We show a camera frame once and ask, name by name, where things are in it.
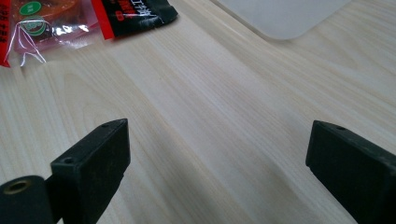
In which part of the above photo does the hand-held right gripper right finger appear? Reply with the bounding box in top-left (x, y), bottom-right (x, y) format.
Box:
top-left (305, 119), bottom-right (396, 224)

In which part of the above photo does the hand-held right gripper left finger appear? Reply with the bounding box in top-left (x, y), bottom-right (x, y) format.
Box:
top-left (46, 118), bottom-right (131, 224)

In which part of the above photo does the black red snack packet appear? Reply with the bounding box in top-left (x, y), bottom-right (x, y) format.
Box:
top-left (90, 0), bottom-right (179, 41)

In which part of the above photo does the orange white snack packet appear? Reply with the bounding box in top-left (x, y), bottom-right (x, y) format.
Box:
top-left (0, 0), bottom-right (104, 68)

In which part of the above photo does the translucent plastic container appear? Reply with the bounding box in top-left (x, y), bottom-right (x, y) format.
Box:
top-left (211, 0), bottom-right (353, 41)

